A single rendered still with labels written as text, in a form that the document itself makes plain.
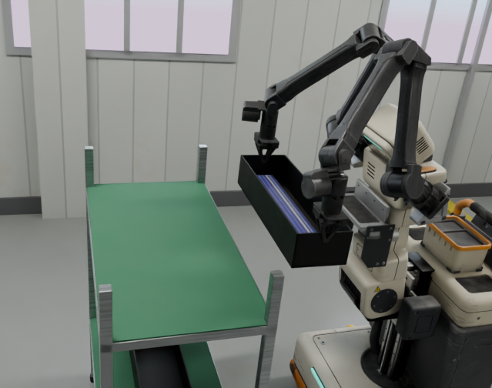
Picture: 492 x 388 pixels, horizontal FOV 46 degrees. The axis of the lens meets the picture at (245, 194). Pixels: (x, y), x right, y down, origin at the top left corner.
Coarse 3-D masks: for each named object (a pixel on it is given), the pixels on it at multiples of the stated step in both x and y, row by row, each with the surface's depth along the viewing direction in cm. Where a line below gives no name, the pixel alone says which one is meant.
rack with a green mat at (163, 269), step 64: (128, 192) 209; (192, 192) 215; (128, 256) 171; (192, 256) 175; (128, 320) 145; (192, 320) 147; (256, 320) 150; (128, 384) 205; (192, 384) 208; (256, 384) 159
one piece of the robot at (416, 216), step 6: (438, 186) 174; (444, 186) 172; (444, 192) 171; (414, 210) 176; (444, 210) 174; (414, 216) 175; (420, 216) 173; (438, 216) 174; (444, 216) 176; (420, 222) 174; (426, 222) 174; (432, 222) 174
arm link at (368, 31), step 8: (368, 24) 178; (360, 32) 179; (368, 32) 175; (376, 32) 175; (384, 32) 180; (384, 40) 175; (392, 40) 181; (368, 64) 185; (368, 72) 185; (360, 80) 188; (360, 88) 189; (352, 96) 192; (344, 104) 197; (336, 112) 205; (344, 112) 197; (328, 120) 206; (336, 120) 200; (328, 136) 202
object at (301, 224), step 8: (264, 176) 207; (272, 176) 208; (264, 184) 201; (272, 184) 201; (272, 192) 195; (280, 192) 196; (280, 200) 190; (288, 200) 191; (280, 208) 185; (288, 208) 186; (296, 208) 186; (288, 216) 180; (296, 216) 181; (304, 216) 181; (296, 224) 176; (304, 224) 177; (304, 232) 172
